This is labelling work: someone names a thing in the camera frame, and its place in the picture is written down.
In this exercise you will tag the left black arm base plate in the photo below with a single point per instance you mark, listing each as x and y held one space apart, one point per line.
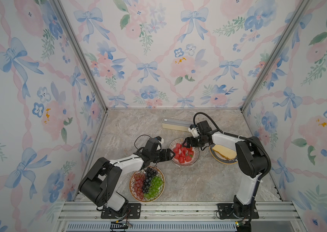
128 210

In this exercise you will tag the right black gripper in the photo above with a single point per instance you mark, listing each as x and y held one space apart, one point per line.
192 142

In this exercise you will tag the red strawberries pile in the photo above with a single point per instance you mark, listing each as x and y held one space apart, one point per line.
183 155

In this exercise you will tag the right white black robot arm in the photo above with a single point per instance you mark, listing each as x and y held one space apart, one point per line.
253 161

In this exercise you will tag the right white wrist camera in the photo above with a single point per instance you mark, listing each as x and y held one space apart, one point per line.
193 129

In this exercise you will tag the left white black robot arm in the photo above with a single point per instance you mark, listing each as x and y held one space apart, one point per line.
99 183

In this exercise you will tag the slice of bread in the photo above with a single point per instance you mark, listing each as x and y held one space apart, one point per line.
227 153

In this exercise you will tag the glass bowl with striped rim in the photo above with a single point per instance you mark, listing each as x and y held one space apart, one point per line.
184 152

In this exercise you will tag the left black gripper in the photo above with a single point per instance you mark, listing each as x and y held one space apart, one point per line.
170 157

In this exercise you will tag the round plate with grapes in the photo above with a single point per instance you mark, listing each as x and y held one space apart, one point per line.
147 183

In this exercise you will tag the aluminium mounting rail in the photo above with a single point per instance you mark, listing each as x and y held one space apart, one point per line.
180 217

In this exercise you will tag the cream plastic wrap dispenser box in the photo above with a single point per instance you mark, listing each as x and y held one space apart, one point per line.
174 124

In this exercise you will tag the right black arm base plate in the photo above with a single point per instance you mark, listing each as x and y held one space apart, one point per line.
236 211

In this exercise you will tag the mixed colour grapes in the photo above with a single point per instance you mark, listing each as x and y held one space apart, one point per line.
147 183

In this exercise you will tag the dark blue yellow-rimmed plate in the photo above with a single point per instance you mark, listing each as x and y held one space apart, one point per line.
221 158

